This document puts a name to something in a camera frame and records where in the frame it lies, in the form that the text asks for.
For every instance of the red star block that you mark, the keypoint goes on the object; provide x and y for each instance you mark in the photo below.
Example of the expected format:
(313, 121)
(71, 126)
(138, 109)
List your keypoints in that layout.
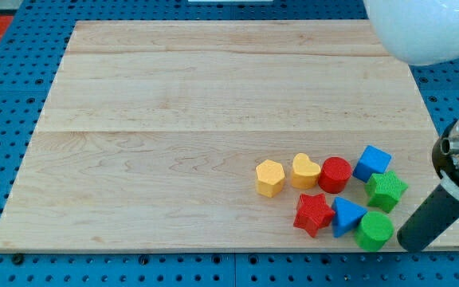
(313, 213)

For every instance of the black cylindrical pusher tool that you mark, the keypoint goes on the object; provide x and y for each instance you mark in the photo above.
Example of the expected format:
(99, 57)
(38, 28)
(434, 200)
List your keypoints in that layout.
(434, 216)

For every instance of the yellow hexagon block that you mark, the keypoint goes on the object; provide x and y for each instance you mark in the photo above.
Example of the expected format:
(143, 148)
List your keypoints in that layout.
(270, 178)

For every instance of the blue triangle block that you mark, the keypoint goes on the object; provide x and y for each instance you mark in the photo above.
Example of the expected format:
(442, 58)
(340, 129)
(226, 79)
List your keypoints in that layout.
(347, 216)

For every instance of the yellow heart block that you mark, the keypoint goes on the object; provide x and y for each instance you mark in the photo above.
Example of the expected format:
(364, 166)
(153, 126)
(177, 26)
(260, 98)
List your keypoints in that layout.
(304, 173)

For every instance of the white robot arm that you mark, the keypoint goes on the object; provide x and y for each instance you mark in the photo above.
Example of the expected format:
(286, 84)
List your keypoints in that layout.
(419, 32)

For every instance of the wooden board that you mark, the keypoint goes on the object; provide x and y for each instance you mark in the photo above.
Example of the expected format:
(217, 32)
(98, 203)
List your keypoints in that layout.
(150, 135)

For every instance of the red cylinder block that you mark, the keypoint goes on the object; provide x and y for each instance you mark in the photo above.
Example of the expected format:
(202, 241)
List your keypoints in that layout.
(335, 174)

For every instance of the green cylinder block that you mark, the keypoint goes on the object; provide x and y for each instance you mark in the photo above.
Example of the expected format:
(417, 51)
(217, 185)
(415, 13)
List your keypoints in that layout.
(374, 231)

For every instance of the blue cube block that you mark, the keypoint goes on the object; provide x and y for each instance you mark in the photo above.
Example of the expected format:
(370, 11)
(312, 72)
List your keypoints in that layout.
(372, 161)

